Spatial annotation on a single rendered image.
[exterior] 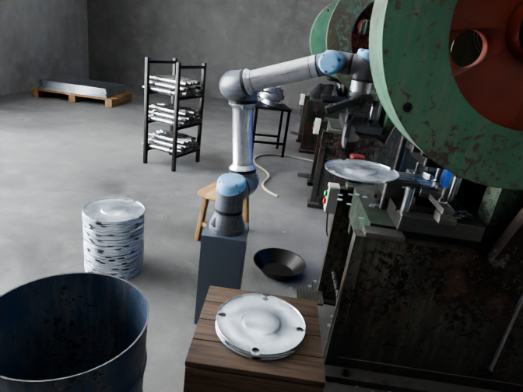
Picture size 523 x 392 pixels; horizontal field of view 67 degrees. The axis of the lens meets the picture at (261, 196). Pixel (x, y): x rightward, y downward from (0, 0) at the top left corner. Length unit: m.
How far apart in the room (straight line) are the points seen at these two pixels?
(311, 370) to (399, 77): 0.84
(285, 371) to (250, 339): 0.14
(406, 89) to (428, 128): 0.12
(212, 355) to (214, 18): 7.46
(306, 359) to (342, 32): 2.16
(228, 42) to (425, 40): 7.24
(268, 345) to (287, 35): 7.26
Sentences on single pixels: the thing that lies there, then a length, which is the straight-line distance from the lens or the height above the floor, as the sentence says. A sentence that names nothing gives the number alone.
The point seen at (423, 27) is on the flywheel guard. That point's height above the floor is 1.29.
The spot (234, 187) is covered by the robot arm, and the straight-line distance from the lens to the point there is 1.57.
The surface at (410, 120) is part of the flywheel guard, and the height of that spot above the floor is 1.07.
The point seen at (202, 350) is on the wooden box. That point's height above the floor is 0.35.
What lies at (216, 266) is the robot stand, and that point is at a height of 0.31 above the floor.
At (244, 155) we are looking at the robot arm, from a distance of 1.68.
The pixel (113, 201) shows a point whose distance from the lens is 2.22.
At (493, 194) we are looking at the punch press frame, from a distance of 1.63.
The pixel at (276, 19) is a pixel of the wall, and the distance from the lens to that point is 8.15.
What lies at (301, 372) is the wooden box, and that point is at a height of 0.35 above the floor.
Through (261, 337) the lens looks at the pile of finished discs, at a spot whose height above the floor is 0.37.
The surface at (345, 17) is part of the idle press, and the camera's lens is 2.88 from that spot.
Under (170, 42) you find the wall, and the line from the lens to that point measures 8.46.
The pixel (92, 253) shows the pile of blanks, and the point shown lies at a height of 0.15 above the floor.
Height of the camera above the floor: 1.21
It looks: 21 degrees down
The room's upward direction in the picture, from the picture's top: 8 degrees clockwise
